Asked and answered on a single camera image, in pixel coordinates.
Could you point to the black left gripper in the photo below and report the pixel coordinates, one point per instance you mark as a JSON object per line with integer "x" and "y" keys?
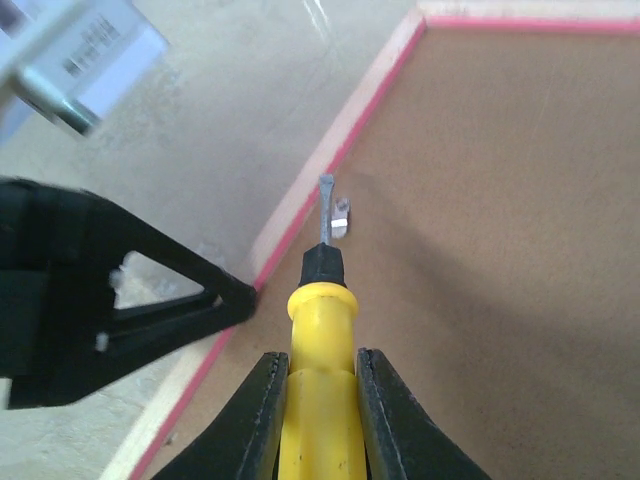
{"x": 62, "y": 338}

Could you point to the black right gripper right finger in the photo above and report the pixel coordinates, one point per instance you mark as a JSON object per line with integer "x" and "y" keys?
{"x": 401, "y": 440}

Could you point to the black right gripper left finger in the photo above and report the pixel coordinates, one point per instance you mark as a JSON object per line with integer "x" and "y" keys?
{"x": 243, "y": 440}

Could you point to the yellow black pen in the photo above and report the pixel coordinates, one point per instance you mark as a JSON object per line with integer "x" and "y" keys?
{"x": 322, "y": 436}

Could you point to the pink picture frame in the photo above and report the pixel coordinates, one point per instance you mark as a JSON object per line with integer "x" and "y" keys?
{"x": 159, "y": 418}

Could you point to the brown frame backing board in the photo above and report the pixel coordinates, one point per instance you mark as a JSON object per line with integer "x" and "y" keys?
{"x": 494, "y": 246}

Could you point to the metal frame retaining clip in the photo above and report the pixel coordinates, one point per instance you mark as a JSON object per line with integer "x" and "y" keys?
{"x": 340, "y": 218}

